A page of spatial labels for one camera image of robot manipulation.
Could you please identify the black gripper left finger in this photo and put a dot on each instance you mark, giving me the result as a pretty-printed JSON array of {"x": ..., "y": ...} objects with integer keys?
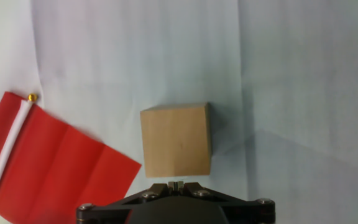
[{"x": 104, "y": 213}]

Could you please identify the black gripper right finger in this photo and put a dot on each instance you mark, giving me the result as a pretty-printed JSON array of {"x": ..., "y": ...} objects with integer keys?
[{"x": 250, "y": 211}]

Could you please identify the small wooden block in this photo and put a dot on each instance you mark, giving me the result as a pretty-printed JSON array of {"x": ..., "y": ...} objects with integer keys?
[{"x": 176, "y": 143}]

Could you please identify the small red flag gold tip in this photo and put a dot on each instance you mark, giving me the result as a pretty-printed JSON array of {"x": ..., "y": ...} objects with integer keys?
[{"x": 57, "y": 161}]

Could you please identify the blue green gradient cloth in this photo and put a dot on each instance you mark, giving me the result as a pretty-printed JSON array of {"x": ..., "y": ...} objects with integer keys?
[{"x": 291, "y": 93}]

